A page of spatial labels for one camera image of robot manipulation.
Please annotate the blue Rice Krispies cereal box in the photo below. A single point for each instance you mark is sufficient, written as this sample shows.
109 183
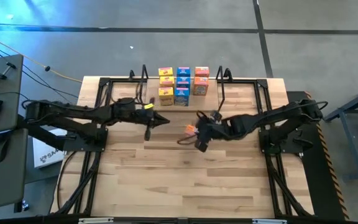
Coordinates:
183 82
183 71
181 97

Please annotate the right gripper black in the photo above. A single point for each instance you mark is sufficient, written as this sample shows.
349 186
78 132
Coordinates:
210 130

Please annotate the silver metal bracket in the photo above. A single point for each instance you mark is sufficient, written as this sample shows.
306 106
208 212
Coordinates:
269 221
95 221

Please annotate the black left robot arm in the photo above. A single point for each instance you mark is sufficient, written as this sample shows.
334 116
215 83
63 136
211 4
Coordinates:
73 110

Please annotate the metal desk caster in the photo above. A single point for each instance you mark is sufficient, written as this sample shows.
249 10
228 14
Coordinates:
23 206

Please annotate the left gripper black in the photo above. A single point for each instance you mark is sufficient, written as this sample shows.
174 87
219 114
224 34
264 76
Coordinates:
132 112

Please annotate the black metal table frame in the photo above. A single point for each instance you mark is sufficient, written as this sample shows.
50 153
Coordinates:
261 93

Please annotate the wooden shelf with black frame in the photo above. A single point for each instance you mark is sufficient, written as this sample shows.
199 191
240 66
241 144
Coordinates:
207 102

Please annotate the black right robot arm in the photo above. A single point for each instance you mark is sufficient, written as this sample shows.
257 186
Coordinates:
259 119

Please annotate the blue-grey metal cart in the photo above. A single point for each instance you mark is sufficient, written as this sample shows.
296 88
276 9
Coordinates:
353 146

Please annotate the yellow Corn Pops cereal box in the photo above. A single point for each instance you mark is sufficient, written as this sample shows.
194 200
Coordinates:
165 71
166 96
167 81

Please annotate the orange Mini-Wheats cereal box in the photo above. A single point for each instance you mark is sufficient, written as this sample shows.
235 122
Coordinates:
200 86
202 71
190 129

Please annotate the grey desk top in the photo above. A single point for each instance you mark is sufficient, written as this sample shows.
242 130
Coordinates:
2 81
2 180

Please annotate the white printed cardboard box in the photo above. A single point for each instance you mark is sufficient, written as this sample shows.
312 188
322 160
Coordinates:
47 157

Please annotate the black hazard-striped floor mat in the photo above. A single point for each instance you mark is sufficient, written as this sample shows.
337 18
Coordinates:
315 174

